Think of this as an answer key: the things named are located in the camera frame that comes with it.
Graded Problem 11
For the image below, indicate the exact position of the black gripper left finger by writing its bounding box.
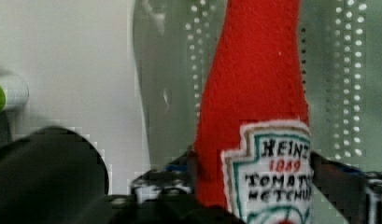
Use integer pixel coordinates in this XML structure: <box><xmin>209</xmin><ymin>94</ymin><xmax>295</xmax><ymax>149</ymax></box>
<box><xmin>131</xmin><ymin>149</ymin><xmax>197</xmax><ymax>203</ymax></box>

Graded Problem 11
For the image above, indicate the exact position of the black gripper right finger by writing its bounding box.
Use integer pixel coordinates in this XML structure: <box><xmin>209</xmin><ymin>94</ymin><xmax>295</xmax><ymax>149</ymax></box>
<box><xmin>311</xmin><ymin>152</ymin><xmax>382</xmax><ymax>224</ymax></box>

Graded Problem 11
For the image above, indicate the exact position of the red felt ketchup bottle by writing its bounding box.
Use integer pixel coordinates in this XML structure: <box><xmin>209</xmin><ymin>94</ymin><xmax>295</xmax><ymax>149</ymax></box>
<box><xmin>193</xmin><ymin>0</ymin><xmax>313</xmax><ymax>224</ymax></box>

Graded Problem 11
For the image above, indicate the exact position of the green oval strainer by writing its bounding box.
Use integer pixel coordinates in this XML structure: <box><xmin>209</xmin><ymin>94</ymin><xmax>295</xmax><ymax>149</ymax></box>
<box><xmin>133</xmin><ymin>0</ymin><xmax>382</xmax><ymax>172</ymax></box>

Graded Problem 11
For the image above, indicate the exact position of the black cylinder post lower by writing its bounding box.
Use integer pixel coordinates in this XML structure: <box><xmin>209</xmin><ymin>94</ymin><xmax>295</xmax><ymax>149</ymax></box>
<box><xmin>0</xmin><ymin>127</ymin><xmax>109</xmax><ymax>224</ymax></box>

